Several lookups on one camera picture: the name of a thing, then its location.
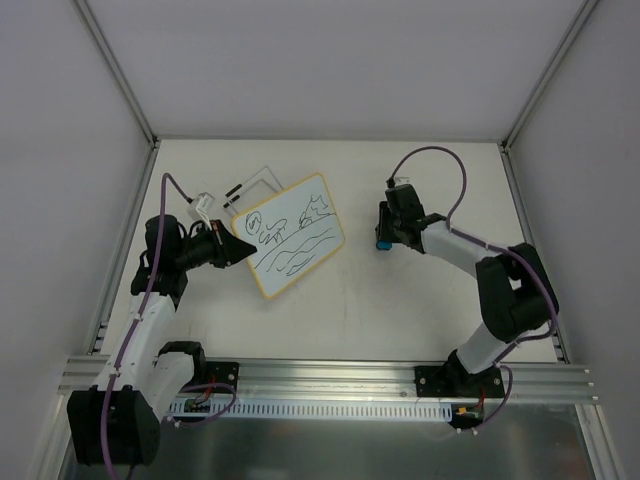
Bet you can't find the blue whiteboard eraser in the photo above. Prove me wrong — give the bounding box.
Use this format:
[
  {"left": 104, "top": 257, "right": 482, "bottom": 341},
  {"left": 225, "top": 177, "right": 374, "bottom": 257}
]
[{"left": 376, "top": 241, "right": 393, "bottom": 251}]

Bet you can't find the yellow framed whiteboard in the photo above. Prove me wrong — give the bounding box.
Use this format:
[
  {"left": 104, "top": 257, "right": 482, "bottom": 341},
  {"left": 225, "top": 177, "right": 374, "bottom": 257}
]
[{"left": 231, "top": 173, "right": 345, "bottom": 299}]

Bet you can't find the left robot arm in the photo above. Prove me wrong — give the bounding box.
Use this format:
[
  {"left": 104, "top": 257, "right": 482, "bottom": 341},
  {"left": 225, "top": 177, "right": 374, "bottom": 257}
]
[{"left": 67, "top": 215, "right": 257, "bottom": 467}]

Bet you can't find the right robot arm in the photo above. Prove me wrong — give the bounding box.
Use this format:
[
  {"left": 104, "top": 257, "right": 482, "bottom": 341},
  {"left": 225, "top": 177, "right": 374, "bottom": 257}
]
[{"left": 375, "top": 180, "right": 559, "bottom": 396}]

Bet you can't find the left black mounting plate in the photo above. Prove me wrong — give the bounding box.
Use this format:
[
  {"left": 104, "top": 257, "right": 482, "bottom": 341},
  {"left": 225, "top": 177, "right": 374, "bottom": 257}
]
[{"left": 202, "top": 361, "right": 240, "bottom": 396}]

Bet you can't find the black mounting plate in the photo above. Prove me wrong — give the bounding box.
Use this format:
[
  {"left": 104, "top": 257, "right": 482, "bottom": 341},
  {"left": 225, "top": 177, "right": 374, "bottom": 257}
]
[
  {"left": 414, "top": 365, "right": 505, "bottom": 399},
  {"left": 202, "top": 361, "right": 240, "bottom": 396}
]

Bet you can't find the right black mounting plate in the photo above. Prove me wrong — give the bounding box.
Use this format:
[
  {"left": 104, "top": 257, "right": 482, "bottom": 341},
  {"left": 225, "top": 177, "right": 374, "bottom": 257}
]
[{"left": 414, "top": 365, "right": 505, "bottom": 399}]

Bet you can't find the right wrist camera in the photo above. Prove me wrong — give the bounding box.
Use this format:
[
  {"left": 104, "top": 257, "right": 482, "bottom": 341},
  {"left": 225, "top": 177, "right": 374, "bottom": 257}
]
[{"left": 387, "top": 176, "right": 411, "bottom": 188}]

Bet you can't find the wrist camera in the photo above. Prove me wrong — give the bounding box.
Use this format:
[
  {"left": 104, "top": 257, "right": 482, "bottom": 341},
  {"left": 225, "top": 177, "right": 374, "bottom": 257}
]
[
  {"left": 387, "top": 176, "right": 411, "bottom": 188},
  {"left": 187, "top": 192, "right": 215, "bottom": 225}
]

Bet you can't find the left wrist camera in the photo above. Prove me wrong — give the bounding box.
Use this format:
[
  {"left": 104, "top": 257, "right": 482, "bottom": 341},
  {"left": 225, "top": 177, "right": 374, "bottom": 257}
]
[{"left": 187, "top": 192, "right": 215, "bottom": 225}]

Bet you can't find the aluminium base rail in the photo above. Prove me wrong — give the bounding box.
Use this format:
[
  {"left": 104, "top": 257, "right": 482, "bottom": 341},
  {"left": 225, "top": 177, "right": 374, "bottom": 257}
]
[{"left": 57, "top": 354, "right": 596, "bottom": 406}]

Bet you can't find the white slotted cable duct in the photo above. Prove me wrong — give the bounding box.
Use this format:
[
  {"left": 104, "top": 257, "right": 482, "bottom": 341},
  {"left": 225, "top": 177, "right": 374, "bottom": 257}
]
[{"left": 164, "top": 398, "right": 454, "bottom": 422}]

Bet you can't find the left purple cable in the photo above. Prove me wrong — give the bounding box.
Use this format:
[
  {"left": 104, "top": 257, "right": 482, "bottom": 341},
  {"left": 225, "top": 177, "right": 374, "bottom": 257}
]
[{"left": 99, "top": 172, "right": 236, "bottom": 480}]

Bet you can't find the left aluminium frame post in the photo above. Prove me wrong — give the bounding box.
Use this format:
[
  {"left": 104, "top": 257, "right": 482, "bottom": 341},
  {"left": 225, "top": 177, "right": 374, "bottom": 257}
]
[{"left": 72, "top": 0, "right": 158, "bottom": 147}]

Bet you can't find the aluminium frame post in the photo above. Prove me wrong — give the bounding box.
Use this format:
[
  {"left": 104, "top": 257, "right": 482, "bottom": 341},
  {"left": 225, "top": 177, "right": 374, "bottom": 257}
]
[
  {"left": 72, "top": 0, "right": 158, "bottom": 147},
  {"left": 500, "top": 0, "right": 600, "bottom": 152}
]

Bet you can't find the right aluminium frame post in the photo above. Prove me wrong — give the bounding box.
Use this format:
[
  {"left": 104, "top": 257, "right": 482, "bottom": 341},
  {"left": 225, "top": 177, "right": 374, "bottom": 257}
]
[{"left": 500, "top": 0, "right": 600, "bottom": 152}]

